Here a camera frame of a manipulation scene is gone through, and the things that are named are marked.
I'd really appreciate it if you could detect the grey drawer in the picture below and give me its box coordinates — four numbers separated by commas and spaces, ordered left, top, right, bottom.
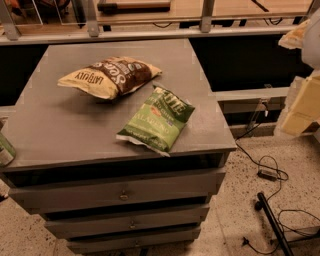
67, 225, 201, 254
45, 204, 209, 239
9, 168, 225, 214

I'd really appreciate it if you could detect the grey drawer cabinet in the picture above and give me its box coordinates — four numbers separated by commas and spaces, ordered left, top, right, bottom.
1, 39, 235, 242

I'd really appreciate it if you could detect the middle grey drawer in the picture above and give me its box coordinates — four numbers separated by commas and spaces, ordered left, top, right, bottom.
45, 204, 209, 239

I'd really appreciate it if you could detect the metal railing shelf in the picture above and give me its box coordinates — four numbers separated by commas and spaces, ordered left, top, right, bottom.
0, 0, 319, 46

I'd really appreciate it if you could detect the green jalapeno chip bag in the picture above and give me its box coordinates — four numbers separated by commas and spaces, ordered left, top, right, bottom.
116, 85, 195, 157

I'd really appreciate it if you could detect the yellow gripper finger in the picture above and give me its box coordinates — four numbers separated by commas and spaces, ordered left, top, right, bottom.
281, 76, 320, 136
278, 20, 310, 49

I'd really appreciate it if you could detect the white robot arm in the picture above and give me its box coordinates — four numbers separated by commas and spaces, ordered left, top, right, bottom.
279, 9, 320, 136

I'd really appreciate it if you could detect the top grey drawer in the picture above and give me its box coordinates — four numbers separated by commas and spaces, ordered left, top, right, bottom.
9, 168, 225, 214

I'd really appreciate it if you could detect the green can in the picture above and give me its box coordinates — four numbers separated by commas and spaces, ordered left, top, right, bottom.
0, 132, 16, 167

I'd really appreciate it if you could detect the bottom grey drawer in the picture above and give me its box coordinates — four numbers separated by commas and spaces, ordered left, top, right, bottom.
67, 225, 201, 254

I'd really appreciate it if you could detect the black floor cable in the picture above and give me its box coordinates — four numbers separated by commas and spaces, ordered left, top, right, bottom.
234, 123, 320, 256

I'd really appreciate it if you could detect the brown yellow chip bag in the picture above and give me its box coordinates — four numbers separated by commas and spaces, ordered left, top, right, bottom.
58, 57, 161, 100

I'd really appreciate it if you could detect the black power adapter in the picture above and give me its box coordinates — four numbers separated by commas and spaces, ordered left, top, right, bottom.
257, 169, 278, 181

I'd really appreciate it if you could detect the black stand leg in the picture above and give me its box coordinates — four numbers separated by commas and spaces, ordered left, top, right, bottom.
255, 192, 294, 256

